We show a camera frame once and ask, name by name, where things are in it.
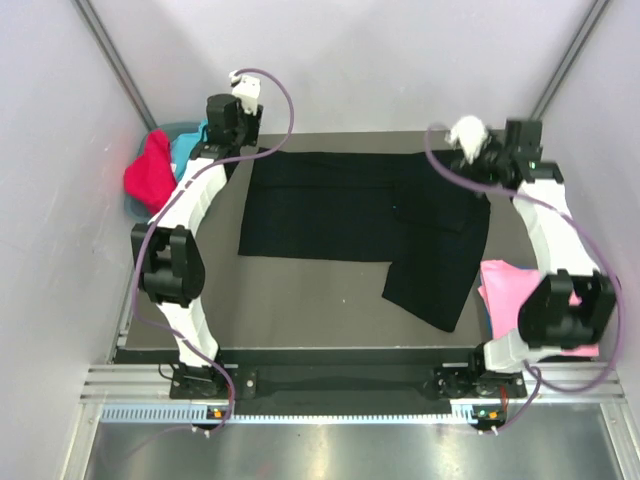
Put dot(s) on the left aluminium frame post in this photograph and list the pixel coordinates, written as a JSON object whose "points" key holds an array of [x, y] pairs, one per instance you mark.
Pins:
{"points": [[108, 48]]}

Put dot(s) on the aluminium frame post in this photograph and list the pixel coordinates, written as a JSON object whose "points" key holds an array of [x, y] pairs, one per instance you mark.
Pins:
{"points": [[570, 54], [108, 48]]}

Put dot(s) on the slotted grey cable duct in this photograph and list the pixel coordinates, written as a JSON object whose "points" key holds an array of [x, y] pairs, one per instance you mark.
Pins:
{"points": [[209, 415]]}

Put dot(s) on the blue laundry basket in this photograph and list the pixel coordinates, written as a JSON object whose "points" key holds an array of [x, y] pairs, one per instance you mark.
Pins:
{"points": [[132, 207]]}

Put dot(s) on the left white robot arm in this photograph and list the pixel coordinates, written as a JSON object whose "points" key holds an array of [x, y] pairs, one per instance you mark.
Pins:
{"points": [[169, 264]]}

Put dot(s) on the teal t shirt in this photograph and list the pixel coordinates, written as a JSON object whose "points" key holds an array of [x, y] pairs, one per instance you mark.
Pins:
{"points": [[188, 135]]}

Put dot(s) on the black t shirt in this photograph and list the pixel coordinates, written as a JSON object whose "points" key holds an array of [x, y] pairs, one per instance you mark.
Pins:
{"points": [[365, 207]]}

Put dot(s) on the red t shirt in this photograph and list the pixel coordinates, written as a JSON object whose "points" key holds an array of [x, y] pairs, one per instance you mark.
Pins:
{"points": [[150, 179]]}

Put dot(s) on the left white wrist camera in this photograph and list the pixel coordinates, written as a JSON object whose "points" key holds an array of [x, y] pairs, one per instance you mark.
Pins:
{"points": [[247, 89]]}

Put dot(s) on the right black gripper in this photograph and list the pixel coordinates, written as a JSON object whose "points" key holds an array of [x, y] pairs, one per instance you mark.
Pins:
{"points": [[490, 146]]}

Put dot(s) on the aluminium front rail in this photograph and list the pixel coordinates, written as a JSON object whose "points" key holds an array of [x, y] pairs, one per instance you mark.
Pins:
{"points": [[138, 383]]}

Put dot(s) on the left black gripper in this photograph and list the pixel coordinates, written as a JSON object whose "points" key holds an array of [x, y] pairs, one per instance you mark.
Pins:
{"points": [[252, 122]]}

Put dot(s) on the folded pink t shirt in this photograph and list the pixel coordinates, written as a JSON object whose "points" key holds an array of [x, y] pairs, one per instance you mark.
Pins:
{"points": [[505, 295]]}

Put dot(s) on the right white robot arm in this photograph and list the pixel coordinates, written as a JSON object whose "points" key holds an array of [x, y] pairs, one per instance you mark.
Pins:
{"points": [[558, 242]]}

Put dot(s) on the right aluminium frame post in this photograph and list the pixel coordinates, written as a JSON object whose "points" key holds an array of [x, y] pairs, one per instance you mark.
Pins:
{"points": [[570, 54]]}

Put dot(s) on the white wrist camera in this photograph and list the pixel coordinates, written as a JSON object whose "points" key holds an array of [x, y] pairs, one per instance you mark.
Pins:
{"points": [[247, 89], [469, 134]]}

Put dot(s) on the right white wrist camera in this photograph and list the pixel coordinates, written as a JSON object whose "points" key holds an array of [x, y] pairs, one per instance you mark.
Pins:
{"points": [[469, 134]]}

